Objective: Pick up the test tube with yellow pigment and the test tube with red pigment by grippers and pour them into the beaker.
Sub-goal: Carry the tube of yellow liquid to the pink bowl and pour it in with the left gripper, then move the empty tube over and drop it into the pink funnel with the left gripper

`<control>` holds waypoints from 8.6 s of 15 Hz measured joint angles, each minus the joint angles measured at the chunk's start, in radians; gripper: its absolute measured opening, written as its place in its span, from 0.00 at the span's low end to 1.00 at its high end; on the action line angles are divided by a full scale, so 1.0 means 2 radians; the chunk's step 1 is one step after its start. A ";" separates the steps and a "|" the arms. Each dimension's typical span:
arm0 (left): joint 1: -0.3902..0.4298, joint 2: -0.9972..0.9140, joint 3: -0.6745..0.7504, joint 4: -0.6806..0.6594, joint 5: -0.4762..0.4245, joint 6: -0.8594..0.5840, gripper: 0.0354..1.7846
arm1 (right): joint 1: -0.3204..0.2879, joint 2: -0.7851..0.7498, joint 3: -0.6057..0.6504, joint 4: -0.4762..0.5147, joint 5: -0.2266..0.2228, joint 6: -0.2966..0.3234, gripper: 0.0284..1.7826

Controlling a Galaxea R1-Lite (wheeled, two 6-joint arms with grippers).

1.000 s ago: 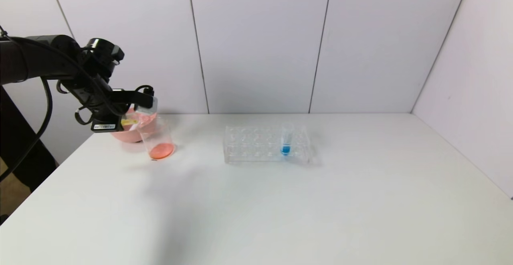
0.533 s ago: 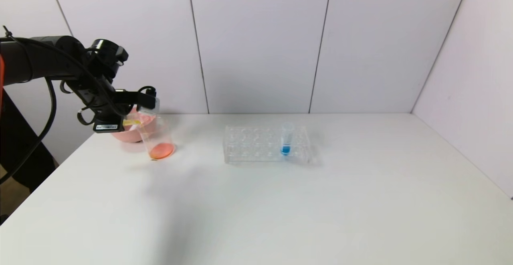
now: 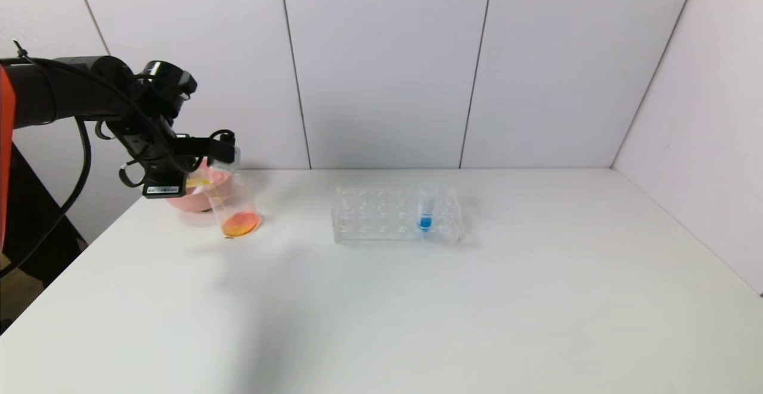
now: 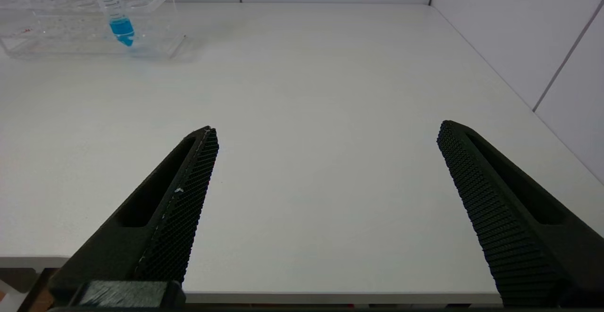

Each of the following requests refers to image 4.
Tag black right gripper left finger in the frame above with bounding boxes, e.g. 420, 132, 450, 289
47, 126, 219, 308

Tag clear plastic test tube rack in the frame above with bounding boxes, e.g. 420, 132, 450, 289
0, 0, 186, 59

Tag test tube with blue pigment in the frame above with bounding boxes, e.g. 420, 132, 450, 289
84, 0, 136, 48

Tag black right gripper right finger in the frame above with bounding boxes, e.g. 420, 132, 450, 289
436, 120, 604, 309

